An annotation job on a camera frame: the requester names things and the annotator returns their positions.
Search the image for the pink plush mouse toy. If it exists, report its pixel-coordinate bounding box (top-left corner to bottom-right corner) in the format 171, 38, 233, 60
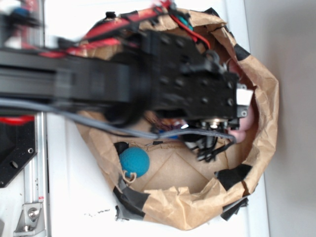
228, 60, 254, 143

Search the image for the metal corner bracket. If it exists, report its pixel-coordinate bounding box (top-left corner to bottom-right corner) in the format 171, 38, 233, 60
13, 202, 47, 237

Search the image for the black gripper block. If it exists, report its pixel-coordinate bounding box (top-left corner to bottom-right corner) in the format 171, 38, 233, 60
142, 30, 253, 130

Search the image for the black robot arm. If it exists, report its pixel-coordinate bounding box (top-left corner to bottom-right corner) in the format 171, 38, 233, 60
0, 30, 253, 128

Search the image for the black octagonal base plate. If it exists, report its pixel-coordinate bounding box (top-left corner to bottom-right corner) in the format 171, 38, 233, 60
0, 116, 37, 188

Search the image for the grey sleeved cable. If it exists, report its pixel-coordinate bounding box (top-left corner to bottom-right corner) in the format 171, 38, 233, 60
0, 98, 237, 144

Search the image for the red wire bundle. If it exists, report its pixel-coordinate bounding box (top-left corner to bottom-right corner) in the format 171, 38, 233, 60
46, 0, 211, 59

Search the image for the green dimpled foam ball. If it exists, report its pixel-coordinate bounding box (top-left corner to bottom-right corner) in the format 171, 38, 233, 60
119, 147, 150, 178

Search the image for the aluminium extrusion rail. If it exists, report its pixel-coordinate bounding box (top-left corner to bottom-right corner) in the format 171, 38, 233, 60
24, 113, 51, 237

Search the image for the crumpled brown paper bag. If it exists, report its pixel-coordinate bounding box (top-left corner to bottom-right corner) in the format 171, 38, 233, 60
78, 9, 279, 231

